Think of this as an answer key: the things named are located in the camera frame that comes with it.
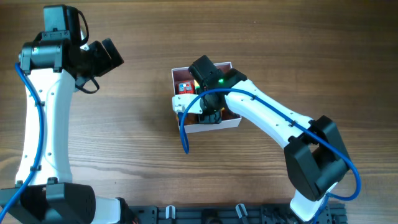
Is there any brown plush capybara with orange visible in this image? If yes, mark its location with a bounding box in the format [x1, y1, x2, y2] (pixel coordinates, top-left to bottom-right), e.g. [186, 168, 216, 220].
[176, 113, 199, 125]

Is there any red toy fire truck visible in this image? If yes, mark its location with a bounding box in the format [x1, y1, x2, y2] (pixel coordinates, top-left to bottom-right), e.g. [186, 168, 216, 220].
[177, 81, 195, 95]

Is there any left blue cable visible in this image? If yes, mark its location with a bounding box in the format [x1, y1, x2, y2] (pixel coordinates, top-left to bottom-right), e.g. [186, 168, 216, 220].
[0, 62, 46, 218]

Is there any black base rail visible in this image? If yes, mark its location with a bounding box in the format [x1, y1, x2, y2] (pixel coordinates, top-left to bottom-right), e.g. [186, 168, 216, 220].
[124, 202, 346, 224]

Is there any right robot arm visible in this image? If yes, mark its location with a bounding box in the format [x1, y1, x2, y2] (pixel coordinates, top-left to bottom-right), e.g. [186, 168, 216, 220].
[181, 55, 353, 223]

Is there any white box pink interior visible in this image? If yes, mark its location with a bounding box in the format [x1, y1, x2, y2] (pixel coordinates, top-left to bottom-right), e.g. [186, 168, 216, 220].
[171, 67, 241, 133]

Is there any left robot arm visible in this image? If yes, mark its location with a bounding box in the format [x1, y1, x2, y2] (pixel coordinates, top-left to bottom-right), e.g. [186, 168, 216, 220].
[1, 4, 127, 223]

